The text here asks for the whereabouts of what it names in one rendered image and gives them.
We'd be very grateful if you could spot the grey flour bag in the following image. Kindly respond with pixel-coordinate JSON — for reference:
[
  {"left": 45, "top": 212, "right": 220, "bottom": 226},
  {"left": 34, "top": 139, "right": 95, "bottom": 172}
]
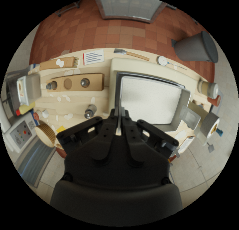
[{"left": 16, "top": 73, "right": 41, "bottom": 106}]

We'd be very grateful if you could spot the red-brown round pot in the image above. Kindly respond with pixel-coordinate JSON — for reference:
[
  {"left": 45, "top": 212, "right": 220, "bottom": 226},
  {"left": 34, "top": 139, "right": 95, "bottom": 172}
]
[{"left": 55, "top": 144, "right": 67, "bottom": 158}]

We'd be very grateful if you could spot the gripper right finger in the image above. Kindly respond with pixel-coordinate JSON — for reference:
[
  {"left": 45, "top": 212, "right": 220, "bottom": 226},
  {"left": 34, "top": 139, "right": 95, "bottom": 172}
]
[{"left": 120, "top": 106, "right": 180, "bottom": 168}]

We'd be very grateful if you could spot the grey paper roll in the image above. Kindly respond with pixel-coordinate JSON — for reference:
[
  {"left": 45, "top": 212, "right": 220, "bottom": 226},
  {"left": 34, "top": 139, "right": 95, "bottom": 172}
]
[{"left": 200, "top": 112, "right": 220, "bottom": 139}]

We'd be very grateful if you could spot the white card with blue lines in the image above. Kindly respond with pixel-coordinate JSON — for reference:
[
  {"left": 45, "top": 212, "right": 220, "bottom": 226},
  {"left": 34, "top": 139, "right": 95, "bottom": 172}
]
[{"left": 83, "top": 49, "right": 105, "bottom": 66}]

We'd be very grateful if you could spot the round white dial timer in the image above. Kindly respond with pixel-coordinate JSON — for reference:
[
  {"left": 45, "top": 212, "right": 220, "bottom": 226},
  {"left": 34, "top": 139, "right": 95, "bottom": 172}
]
[{"left": 156, "top": 55, "right": 168, "bottom": 67}]

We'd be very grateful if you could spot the yellow bottle with red cap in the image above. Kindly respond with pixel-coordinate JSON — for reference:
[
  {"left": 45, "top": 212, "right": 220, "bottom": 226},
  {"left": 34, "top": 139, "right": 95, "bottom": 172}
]
[{"left": 15, "top": 101, "right": 36, "bottom": 116}]

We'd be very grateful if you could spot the grey bin with dark lid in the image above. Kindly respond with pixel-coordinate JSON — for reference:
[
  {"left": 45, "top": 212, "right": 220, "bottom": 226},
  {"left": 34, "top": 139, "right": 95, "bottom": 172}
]
[{"left": 171, "top": 31, "right": 219, "bottom": 63}]

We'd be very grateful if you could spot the thin steel probe thermometer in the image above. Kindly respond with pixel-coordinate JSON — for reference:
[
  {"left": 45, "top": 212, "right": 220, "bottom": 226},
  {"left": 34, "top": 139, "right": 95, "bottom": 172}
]
[{"left": 167, "top": 61, "right": 188, "bottom": 71}]

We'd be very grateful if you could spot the red-brown can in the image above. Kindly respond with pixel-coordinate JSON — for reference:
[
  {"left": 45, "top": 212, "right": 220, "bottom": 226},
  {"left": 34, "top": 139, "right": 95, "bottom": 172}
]
[{"left": 207, "top": 94, "right": 222, "bottom": 108}]

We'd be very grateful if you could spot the wooden weight block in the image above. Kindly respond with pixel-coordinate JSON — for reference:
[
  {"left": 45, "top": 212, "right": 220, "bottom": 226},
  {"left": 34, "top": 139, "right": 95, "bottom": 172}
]
[{"left": 46, "top": 73, "right": 106, "bottom": 93}]

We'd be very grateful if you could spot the dark metal rack leg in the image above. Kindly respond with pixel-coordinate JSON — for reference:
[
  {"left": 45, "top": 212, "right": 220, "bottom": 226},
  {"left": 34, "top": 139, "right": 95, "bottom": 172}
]
[{"left": 55, "top": 0, "right": 81, "bottom": 17}]

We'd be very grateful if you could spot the grey machine with control panel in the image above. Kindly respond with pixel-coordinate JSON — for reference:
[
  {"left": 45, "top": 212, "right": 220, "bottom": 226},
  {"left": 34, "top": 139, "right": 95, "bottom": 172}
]
[{"left": 1, "top": 110, "right": 57, "bottom": 189}]

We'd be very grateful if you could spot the clear plastic tub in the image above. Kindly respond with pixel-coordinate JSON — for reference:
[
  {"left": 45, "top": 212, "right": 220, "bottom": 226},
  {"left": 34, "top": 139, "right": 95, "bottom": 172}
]
[{"left": 179, "top": 105, "right": 202, "bottom": 131}]

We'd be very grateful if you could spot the grey framed glass door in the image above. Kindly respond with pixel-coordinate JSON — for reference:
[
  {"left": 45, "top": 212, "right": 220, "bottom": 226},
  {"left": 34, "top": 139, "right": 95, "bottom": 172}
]
[{"left": 94, "top": 0, "right": 163, "bottom": 24}]

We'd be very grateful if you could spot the brown clipboard with paper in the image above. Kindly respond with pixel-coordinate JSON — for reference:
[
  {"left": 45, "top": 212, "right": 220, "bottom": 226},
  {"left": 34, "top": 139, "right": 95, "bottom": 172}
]
[{"left": 178, "top": 135, "right": 196, "bottom": 154}]

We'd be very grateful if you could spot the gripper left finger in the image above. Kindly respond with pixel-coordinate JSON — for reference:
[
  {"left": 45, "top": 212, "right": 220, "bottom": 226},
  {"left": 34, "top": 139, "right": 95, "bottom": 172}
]
[{"left": 56, "top": 106, "right": 120, "bottom": 164}]

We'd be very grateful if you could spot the wicker proofing basket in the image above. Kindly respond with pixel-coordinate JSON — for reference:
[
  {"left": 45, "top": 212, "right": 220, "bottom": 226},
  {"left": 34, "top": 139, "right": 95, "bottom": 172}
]
[{"left": 34, "top": 123, "right": 57, "bottom": 149}]

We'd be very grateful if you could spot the steel scraper with wooden handle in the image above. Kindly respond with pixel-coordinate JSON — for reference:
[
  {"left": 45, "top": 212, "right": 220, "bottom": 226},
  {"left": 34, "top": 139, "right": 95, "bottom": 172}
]
[{"left": 114, "top": 48, "right": 150, "bottom": 62}]

